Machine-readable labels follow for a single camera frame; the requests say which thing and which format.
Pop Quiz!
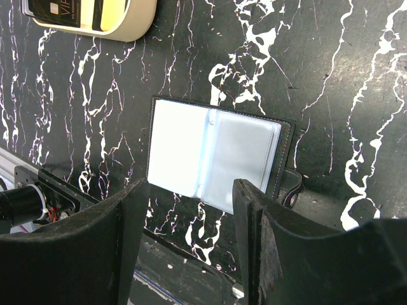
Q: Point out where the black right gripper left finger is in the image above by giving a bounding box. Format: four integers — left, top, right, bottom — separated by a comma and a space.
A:
1, 179, 149, 304

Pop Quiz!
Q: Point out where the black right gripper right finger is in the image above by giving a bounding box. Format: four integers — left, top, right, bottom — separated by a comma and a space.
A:
232, 179, 406, 304

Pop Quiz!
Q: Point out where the black blue card holder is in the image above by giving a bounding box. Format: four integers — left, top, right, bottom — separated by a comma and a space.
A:
146, 97, 302, 213

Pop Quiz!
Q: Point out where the stack of credit cards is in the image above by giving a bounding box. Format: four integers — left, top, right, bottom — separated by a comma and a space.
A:
20, 0, 81, 27

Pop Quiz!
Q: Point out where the beige oval plastic tray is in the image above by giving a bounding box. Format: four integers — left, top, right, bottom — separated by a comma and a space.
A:
30, 0, 157, 42

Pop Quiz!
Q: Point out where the black striped card in tray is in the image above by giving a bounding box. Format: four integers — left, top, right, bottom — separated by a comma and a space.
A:
92, 0, 104, 31

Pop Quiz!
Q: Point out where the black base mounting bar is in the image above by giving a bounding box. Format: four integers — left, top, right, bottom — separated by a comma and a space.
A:
0, 147, 245, 305

